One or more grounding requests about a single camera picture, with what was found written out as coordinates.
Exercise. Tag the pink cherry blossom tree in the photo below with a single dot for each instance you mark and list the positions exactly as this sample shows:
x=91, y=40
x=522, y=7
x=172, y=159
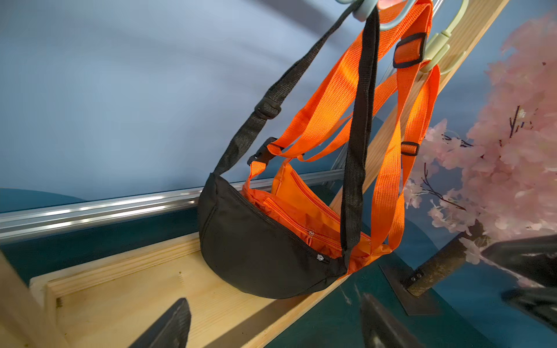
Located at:
x=498, y=183

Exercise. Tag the orange bag right green hook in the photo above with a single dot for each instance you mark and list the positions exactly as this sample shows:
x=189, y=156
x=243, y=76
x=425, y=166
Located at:
x=388, y=211

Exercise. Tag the aluminium frame bar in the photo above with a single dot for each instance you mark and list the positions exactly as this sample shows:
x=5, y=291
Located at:
x=38, y=223

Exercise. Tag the light blue hook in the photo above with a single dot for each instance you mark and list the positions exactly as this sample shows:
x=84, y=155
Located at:
x=366, y=7

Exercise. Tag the black sling bag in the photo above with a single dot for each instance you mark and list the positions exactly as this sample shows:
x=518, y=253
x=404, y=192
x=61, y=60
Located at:
x=253, y=252

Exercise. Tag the orange bag right pink hook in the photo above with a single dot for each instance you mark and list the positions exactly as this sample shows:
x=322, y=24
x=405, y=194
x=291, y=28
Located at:
x=325, y=122

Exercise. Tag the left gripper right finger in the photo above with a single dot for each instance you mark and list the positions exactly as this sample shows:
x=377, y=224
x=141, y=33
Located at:
x=381, y=329

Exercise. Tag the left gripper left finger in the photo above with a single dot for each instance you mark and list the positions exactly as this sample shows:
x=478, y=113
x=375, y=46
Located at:
x=171, y=329

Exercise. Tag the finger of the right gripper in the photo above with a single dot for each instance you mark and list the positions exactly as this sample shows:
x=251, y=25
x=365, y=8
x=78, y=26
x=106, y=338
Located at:
x=534, y=258
x=537, y=303

